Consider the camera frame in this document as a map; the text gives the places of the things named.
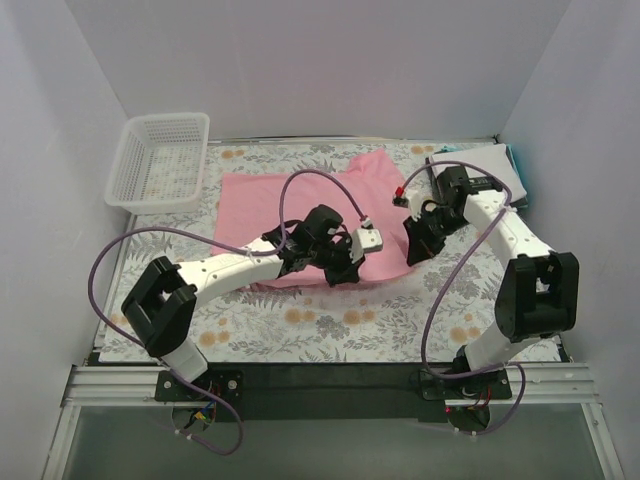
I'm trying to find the pink t shirt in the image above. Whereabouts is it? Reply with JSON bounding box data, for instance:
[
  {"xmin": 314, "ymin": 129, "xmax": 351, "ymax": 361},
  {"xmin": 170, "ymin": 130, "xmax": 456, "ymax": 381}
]
[{"xmin": 214, "ymin": 149, "xmax": 413, "ymax": 284}]

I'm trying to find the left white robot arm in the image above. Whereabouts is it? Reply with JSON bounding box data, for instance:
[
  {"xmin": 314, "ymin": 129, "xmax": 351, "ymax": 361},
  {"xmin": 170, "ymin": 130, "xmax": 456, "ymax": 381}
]
[{"xmin": 121, "ymin": 205, "xmax": 365, "ymax": 400}]

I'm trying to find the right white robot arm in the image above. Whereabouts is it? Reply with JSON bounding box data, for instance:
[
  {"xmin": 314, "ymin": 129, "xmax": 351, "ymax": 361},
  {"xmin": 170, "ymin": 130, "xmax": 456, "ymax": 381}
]
[{"xmin": 393, "ymin": 161, "xmax": 580, "ymax": 398}]

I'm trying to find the floral table mat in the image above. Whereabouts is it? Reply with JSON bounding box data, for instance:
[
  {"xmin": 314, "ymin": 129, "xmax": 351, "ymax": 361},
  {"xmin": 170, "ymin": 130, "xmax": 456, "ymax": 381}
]
[{"xmin": 99, "ymin": 140, "xmax": 564, "ymax": 365}]

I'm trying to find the white plastic basket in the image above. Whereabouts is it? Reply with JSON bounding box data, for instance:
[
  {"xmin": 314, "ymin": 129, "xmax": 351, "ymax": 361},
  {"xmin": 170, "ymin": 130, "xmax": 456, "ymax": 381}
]
[{"xmin": 104, "ymin": 112, "xmax": 210, "ymax": 215}]

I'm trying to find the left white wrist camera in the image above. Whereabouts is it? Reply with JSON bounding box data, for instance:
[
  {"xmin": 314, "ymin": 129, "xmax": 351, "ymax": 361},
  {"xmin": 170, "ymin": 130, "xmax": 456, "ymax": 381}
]
[{"xmin": 350, "ymin": 224, "xmax": 384, "ymax": 263}]

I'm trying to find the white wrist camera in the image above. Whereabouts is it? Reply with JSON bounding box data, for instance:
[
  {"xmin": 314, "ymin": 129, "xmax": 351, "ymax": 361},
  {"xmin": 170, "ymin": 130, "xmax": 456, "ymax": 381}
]
[
  {"xmin": 350, "ymin": 224, "xmax": 384, "ymax": 263},
  {"xmin": 392, "ymin": 186, "xmax": 427, "ymax": 220}
]

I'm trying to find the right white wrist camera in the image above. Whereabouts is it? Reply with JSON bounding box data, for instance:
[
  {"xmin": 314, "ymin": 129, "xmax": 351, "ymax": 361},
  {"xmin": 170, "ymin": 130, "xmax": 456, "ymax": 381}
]
[{"xmin": 392, "ymin": 186, "xmax": 427, "ymax": 220}]

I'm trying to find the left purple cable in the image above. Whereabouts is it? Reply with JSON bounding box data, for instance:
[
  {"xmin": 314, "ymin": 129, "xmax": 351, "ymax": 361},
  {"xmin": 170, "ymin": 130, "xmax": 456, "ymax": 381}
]
[{"xmin": 87, "ymin": 169, "xmax": 374, "ymax": 456}]

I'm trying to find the purple cable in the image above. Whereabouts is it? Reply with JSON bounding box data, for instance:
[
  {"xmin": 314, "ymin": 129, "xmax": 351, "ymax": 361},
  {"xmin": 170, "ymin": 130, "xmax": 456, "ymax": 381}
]
[
  {"xmin": 87, "ymin": 169, "xmax": 374, "ymax": 456},
  {"xmin": 394, "ymin": 159, "xmax": 525, "ymax": 437}
]

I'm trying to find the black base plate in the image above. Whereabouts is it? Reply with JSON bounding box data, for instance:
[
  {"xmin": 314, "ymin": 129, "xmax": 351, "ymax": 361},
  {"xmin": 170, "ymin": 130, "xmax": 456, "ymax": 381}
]
[{"xmin": 154, "ymin": 363, "xmax": 514, "ymax": 422}]

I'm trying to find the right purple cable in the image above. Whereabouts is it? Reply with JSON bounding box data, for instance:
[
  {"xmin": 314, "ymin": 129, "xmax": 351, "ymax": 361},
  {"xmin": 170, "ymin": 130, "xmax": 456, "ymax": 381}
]
[{"xmin": 394, "ymin": 159, "xmax": 525, "ymax": 437}]

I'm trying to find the aluminium frame rail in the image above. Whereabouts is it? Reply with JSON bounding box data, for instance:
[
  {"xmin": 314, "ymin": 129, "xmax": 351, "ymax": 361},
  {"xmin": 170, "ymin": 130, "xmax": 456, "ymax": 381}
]
[{"xmin": 43, "ymin": 363, "xmax": 623, "ymax": 479}]

